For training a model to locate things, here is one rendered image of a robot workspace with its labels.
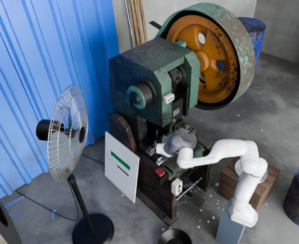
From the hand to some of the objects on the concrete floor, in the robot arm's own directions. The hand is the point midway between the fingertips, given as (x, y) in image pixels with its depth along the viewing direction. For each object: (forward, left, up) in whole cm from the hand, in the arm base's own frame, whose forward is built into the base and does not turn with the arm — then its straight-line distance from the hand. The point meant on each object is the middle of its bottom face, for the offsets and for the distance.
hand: (159, 161), depth 197 cm
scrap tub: (-105, -87, -87) cm, 162 cm away
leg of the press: (+35, -13, -87) cm, 95 cm away
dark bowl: (-24, +14, -87) cm, 91 cm away
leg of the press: (+25, -66, -87) cm, 112 cm away
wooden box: (-51, -74, -87) cm, 125 cm away
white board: (+57, -10, -87) cm, 105 cm away
